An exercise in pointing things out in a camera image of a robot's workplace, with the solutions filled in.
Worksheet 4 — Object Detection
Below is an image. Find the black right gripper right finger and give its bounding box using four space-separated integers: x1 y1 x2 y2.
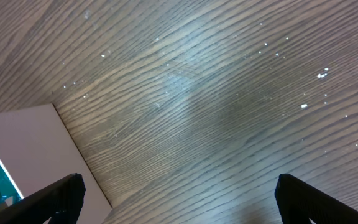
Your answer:
275 174 358 224

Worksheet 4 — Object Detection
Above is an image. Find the white cardboard box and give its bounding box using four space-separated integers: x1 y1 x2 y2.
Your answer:
0 104 112 223

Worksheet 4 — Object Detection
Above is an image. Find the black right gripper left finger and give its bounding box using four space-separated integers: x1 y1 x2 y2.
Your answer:
0 173 86 224

